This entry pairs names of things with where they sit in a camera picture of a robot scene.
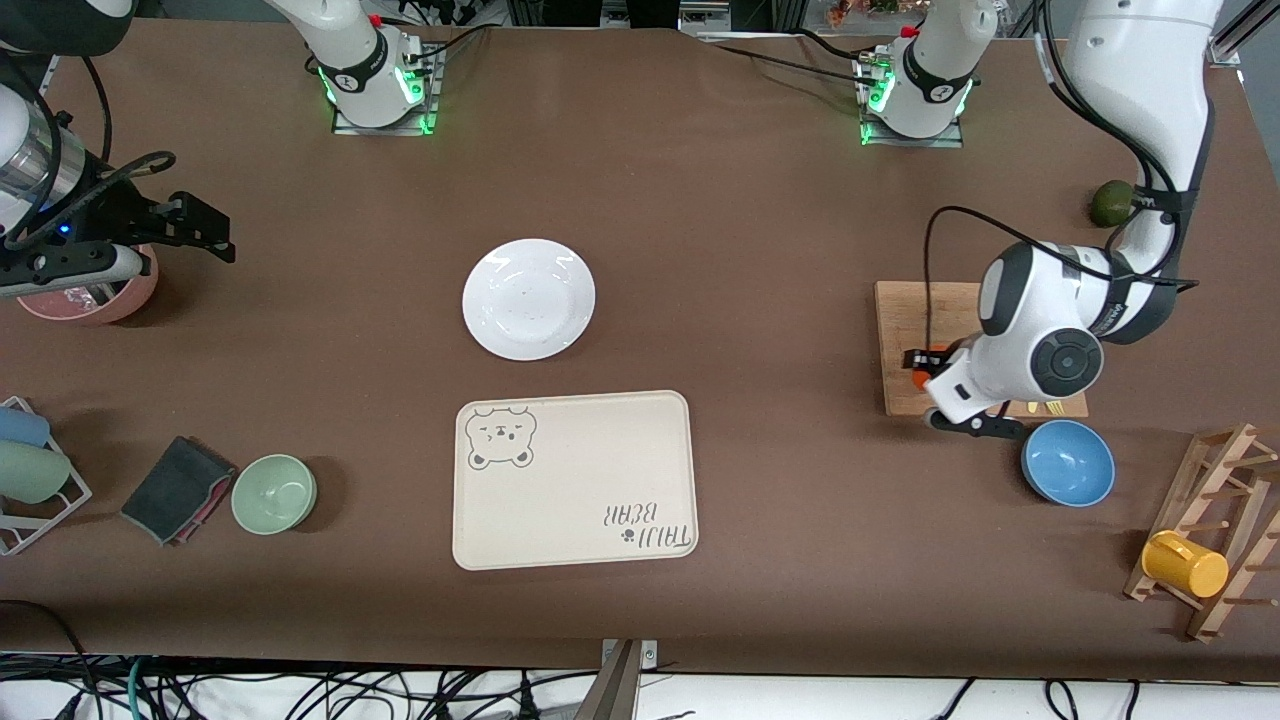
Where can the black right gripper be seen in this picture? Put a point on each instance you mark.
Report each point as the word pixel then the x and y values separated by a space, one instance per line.
pixel 118 217

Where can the white round plate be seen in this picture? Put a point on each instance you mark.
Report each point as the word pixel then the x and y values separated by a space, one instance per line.
pixel 528 300

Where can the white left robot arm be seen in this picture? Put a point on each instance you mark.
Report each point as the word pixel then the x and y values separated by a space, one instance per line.
pixel 1140 80

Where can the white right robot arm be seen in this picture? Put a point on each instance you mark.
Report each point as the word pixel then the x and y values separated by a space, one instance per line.
pixel 350 40

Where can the wooden cutting board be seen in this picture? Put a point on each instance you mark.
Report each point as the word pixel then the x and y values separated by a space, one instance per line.
pixel 900 320

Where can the pink bowl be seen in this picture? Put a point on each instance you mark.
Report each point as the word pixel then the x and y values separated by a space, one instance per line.
pixel 130 300

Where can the blue bowl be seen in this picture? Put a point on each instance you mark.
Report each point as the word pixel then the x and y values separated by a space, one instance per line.
pixel 1068 463

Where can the dark green lime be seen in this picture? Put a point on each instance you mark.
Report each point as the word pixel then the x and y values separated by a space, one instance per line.
pixel 1110 205

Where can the dark grey folded cloth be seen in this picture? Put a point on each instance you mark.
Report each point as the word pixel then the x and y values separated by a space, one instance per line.
pixel 175 490

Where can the pale green bowl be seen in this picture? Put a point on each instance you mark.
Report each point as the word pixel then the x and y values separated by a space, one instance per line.
pixel 274 494

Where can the light blue cup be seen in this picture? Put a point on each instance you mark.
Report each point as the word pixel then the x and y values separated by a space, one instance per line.
pixel 20 425

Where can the pale green cup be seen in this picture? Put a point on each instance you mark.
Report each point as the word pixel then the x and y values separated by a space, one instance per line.
pixel 30 472

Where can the wooden mug rack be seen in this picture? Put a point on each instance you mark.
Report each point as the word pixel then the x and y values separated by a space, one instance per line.
pixel 1225 470

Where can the yellow mug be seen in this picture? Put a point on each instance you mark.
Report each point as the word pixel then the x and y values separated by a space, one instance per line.
pixel 1185 565

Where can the cream tray with bear print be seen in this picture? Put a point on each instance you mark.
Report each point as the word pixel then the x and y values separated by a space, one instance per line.
pixel 580 470

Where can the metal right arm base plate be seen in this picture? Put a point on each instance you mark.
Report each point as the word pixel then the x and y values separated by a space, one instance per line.
pixel 385 130

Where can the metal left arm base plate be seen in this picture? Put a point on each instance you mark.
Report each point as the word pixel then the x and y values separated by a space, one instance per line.
pixel 945 140

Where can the grey metal bracket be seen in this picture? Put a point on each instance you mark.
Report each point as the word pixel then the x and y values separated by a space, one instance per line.
pixel 615 690

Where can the aluminium frame profile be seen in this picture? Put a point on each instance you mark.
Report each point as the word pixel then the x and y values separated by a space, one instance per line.
pixel 1240 30

